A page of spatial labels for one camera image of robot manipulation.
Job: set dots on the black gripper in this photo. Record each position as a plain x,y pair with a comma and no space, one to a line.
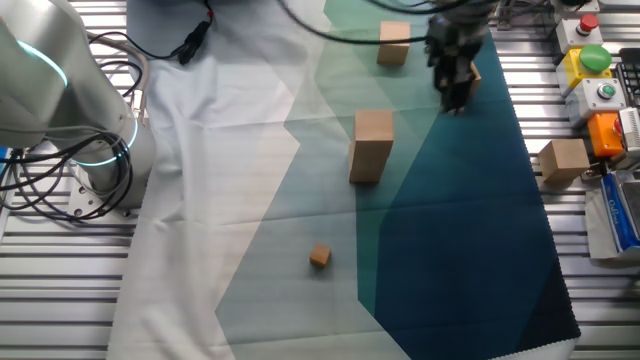
455,40

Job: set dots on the wooden cube block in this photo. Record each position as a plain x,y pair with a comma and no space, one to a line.
366,162
365,177
393,42
564,160
374,127
475,80

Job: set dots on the metal clamp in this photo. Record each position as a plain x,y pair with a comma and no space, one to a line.
505,17

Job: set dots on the yellow box green button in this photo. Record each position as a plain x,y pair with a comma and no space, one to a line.
572,70

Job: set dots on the grey box red button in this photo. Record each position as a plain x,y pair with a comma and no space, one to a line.
572,35

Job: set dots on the grey box small green button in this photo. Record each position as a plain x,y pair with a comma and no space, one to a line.
587,102

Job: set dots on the blue green white cloth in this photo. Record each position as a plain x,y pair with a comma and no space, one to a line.
450,225

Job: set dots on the orange button box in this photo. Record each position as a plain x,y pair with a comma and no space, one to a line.
602,135

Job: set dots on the black keyboard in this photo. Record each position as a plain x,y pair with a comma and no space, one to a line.
631,75

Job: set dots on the silver grille device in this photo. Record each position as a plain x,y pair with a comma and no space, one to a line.
631,130

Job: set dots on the blue silver packet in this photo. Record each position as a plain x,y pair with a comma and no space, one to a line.
617,215

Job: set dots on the small wooden cube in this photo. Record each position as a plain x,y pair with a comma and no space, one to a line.
320,255

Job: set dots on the metal angle bracket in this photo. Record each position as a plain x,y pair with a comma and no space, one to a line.
591,174

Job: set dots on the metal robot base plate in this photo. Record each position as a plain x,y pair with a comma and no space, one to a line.
82,197

